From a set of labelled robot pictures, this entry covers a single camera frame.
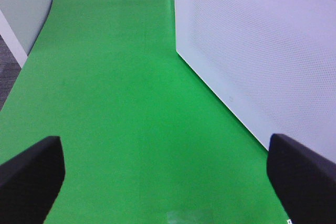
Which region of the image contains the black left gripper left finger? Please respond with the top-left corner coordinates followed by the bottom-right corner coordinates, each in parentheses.
top-left (1, 136), bottom-right (65, 223)

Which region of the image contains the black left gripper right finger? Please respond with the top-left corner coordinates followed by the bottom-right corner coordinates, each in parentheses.
top-left (266, 134), bottom-right (335, 223)

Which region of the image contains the white microwave door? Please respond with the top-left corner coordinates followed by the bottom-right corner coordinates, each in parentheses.
top-left (174, 0), bottom-right (335, 161)

